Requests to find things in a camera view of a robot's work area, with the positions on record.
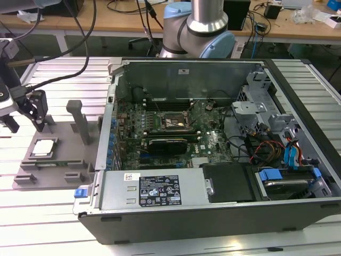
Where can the blue expansion slot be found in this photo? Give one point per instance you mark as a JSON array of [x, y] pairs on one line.
[[145, 154]]

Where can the white cardboard box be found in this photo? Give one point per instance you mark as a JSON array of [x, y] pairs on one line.
[[333, 22]]

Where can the hard disk in blue carrier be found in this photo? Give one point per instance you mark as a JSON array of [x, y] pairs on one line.
[[287, 188]]

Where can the black RAM slot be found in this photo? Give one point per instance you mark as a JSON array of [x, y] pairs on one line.
[[173, 102], [173, 105], [173, 108], [170, 130], [170, 134]]

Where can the black plastic shroud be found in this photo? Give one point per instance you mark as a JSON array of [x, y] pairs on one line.
[[229, 184]]

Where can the black graphics card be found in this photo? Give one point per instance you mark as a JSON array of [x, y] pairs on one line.
[[167, 147]]

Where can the black open PC case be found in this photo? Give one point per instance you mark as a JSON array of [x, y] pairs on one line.
[[213, 221]]

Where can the black monitor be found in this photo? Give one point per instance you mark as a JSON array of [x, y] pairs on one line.
[[66, 8]]

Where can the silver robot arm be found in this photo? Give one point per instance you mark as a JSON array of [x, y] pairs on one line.
[[202, 16]]

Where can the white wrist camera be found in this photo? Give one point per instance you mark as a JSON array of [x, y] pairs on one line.
[[6, 102]]

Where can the wooden desk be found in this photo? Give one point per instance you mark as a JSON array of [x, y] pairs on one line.
[[80, 25]]

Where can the silver finned heatsink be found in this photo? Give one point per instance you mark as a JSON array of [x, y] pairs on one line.
[[200, 162]]

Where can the green motherboard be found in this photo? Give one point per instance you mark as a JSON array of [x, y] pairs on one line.
[[133, 120]]

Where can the silver power supply unit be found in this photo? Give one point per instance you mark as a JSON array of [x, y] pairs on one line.
[[117, 192]]

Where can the crumpled white paper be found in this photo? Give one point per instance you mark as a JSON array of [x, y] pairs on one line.
[[29, 16]]

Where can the silver CPU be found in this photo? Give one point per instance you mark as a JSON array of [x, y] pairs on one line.
[[44, 147]]

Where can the green RAM stick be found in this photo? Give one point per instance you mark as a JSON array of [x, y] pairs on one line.
[[191, 137]]

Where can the black office chair base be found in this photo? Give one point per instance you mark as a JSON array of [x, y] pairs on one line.
[[138, 41]]

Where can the black box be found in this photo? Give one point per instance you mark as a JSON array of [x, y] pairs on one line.
[[239, 16]]

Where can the CPU socket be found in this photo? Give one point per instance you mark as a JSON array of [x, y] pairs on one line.
[[173, 117]]

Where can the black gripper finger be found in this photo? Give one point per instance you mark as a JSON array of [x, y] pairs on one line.
[[11, 123], [38, 109]]

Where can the grey parts rack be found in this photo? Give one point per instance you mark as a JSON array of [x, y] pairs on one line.
[[64, 144]]

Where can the blue case latch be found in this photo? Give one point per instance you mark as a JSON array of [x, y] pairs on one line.
[[81, 193]]

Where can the small black adapter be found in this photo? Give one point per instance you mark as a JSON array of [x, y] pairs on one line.
[[271, 12]]

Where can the round coin battery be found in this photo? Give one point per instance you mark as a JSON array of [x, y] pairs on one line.
[[209, 106]]

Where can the white sticker label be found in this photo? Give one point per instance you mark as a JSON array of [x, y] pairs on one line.
[[183, 71]]

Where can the silver metal drive cage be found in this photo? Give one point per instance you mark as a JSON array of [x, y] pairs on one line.
[[247, 108]]

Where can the clear plastic bag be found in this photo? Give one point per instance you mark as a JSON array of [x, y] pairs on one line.
[[302, 14]]

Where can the blue box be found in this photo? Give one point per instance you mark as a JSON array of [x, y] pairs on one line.
[[334, 3]]

